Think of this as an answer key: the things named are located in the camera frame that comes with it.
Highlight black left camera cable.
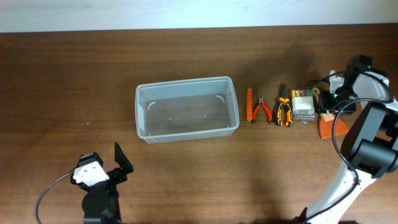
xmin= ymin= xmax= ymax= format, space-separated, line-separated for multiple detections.
xmin=35 ymin=170 xmax=75 ymax=224

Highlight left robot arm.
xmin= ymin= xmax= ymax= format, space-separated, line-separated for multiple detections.
xmin=81 ymin=142 xmax=134 ymax=224

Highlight wooden handled orange scraper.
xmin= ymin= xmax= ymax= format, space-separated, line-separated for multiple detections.
xmin=312 ymin=87 xmax=349 ymax=139

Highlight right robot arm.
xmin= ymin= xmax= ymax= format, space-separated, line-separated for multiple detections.
xmin=294 ymin=55 xmax=397 ymax=224

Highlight black camera cable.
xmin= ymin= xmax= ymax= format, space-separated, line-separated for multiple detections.
xmin=35 ymin=170 xmax=75 ymax=224
xmin=303 ymin=70 xmax=394 ymax=222

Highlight orange perforated plastic bar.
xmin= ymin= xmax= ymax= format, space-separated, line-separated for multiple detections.
xmin=246 ymin=88 xmax=253 ymax=122

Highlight clear plastic storage container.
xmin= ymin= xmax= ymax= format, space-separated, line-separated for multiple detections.
xmin=135 ymin=77 xmax=240 ymax=144

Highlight orange black long-nose pliers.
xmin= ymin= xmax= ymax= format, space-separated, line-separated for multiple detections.
xmin=274 ymin=83 xmax=293 ymax=128

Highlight black right camera cable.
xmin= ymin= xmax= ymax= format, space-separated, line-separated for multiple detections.
xmin=303 ymin=70 xmax=394 ymax=222

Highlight red handled cutting pliers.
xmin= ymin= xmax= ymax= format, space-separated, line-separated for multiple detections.
xmin=251 ymin=95 xmax=274 ymax=124

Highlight clear screwdriver bit case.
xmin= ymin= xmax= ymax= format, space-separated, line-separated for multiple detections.
xmin=291 ymin=90 xmax=315 ymax=123

